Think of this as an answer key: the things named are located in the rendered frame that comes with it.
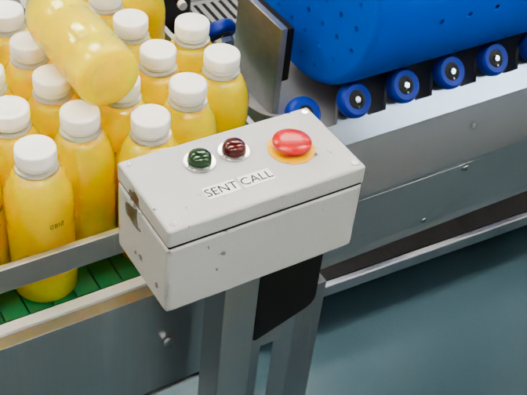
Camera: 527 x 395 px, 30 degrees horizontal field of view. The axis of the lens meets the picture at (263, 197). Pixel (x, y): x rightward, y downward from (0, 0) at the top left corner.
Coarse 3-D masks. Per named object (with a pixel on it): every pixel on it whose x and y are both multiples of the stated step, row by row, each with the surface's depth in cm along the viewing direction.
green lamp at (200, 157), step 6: (192, 150) 86; (198, 150) 86; (204, 150) 86; (192, 156) 86; (198, 156) 86; (204, 156) 86; (210, 156) 86; (192, 162) 86; (198, 162) 86; (204, 162) 86; (210, 162) 86
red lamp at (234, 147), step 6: (228, 138) 88; (234, 138) 88; (228, 144) 87; (234, 144) 87; (240, 144) 88; (222, 150) 88; (228, 150) 87; (234, 150) 87; (240, 150) 87; (228, 156) 88; (234, 156) 87; (240, 156) 88
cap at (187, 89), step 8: (184, 72) 101; (176, 80) 100; (184, 80) 100; (192, 80) 100; (200, 80) 100; (176, 88) 99; (184, 88) 99; (192, 88) 99; (200, 88) 99; (176, 96) 99; (184, 96) 99; (192, 96) 99; (200, 96) 99; (176, 104) 100; (184, 104) 99; (192, 104) 99
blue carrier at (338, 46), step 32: (288, 0) 123; (320, 0) 116; (352, 0) 111; (384, 0) 107; (416, 0) 109; (448, 0) 112; (480, 0) 115; (512, 0) 118; (320, 32) 118; (352, 32) 113; (384, 32) 109; (416, 32) 112; (448, 32) 116; (480, 32) 120; (512, 32) 126; (320, 64) 121; (352, 64) 114; (384, 64) 115
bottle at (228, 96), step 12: (204, 72) 105; (240, 72) 106; (216, 84) 105; (228, 84) 105; (240, 84) 106; (216, 96) 105; (228, 96) 105; (240, 96) 106; (216, 108) 105; (228, 108) 106; (240, 108) 106; (216, 120) 106; (228, 120) 106; (240, 120) 108
